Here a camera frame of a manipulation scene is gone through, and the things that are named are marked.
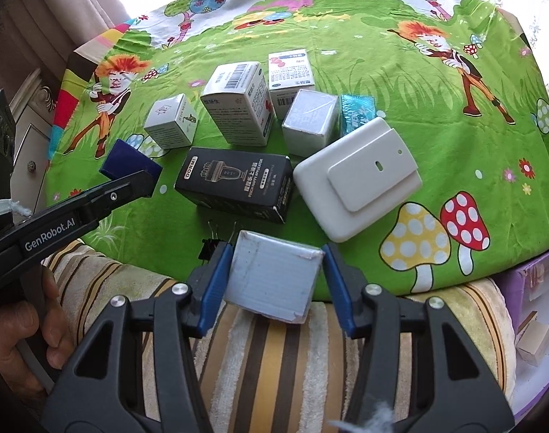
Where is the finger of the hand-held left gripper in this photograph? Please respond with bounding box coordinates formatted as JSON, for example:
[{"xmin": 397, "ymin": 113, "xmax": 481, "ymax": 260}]
[{"xmin": 78, "ymin": 170, "xmax": 157, "ymax": 232}]

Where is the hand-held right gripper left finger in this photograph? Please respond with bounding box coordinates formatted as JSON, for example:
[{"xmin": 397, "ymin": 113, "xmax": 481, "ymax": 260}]
[{"xmin": 42, "ymin": 240, "xmax": 235, "ymax": 433}]

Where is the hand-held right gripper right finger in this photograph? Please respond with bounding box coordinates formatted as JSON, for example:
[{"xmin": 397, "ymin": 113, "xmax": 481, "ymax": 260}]
[{"xmin": 320, "ymin": 242, "xmax": 515, "ymax": 433}]

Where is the dark blue box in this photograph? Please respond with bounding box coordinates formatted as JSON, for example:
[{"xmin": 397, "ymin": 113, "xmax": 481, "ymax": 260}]
[{"xmin": 98, "ymin": 139, "xmax": 162, "ymax": 182}]

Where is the grey white worn box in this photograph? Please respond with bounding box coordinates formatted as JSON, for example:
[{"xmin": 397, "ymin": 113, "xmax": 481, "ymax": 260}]
[{"xmin": 224, "ymin": 230, "xmax": 326, "ymax": 324}]

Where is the person's left hand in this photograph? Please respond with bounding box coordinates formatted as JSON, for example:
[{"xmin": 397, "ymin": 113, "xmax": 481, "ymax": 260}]
[{"xmin": 0, "ymin": 267, "xmax": 75, "ymax": 398}]

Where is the black binder clip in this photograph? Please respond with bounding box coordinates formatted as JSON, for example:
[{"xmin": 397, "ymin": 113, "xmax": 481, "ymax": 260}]
[{"xmin": 201, "ymin": 220, "xmax": 228, "ymax": 262}]

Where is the white fibre tuft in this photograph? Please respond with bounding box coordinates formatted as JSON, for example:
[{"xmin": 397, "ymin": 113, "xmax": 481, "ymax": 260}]
[
  {"xmin": 327, "ymin": 408, "xmax": 395, "ymax": 433},
  {"xmin": 0, "ymin": 198, "xmax": 32, "ymax": 223}
]

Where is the striped towel cushion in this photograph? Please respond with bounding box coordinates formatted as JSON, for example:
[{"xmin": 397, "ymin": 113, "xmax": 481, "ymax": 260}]
[{"xmin": 40, "ymin": 239, "xmax": 517, "ymax": 433}]

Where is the white plastic case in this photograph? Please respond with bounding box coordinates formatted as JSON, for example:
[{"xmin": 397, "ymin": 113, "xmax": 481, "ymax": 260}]
[{"xmin": 293, "ymin": 116, "xmax": 423, "ymax": 243}]

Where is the small white cube drawing box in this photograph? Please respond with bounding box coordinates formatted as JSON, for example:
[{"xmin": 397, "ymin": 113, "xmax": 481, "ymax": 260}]
[{"xmin": 143, "ymin": 94, "xmax": 198, "ymax": 150}]

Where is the white carved dresser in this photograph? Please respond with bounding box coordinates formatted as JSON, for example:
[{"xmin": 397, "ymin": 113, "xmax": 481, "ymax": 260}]
[{"xmin": 6, "ymin": 65, "xmax": 70, "ymax": 190}]

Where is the black product box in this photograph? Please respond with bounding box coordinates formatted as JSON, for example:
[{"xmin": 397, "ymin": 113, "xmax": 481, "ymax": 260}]
[{"xmin": 174, "ymin": 146, "xmax": 294, "ymax": 225}]

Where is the tall white barcode box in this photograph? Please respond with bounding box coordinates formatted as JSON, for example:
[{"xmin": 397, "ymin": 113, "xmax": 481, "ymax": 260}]
[{"xmin": 201, "ymin": 61, "xmax": 276, "ymax": 146}]

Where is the silver white cube box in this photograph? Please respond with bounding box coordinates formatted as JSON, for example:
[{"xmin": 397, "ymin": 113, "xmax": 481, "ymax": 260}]
[{"xmin": 282, "ymin": 89, "xmax": 339, "ymax": 157}]

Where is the purple box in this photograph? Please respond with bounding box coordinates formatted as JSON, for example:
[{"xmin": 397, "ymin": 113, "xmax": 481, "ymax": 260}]
[{"xmin": 495, "ymin": 244, "xmax": 549, "ymax": 421}]

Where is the dark blue small packet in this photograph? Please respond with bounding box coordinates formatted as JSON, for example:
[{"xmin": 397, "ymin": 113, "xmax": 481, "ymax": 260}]
[{"xmin": 340, "ymin": 95, "xmax": 377, "ymax": 139}]

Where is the brown curtain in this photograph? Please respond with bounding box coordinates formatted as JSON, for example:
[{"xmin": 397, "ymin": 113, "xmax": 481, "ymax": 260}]
[{"xmin": 0, "ymin": 0, "xmax": 133, "ymax": 102}]

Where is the small beige box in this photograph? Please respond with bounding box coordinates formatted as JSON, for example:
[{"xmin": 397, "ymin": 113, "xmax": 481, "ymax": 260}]
[{"xmin": 515, "ymin": 310, "xmax": 549, "ymax": 367}]

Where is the white red medicine box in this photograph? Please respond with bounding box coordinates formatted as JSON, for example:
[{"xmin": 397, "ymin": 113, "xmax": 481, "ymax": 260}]
[{"xmin": 267, "ymin": 47, "xmax": 317, "ymax": 120}]

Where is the cartoon printed green blanket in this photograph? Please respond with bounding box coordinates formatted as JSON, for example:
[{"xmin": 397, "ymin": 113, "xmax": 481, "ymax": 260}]
[{"xmin": 44, "ymin": 0, "xmax": 549, "ymax": 303}]

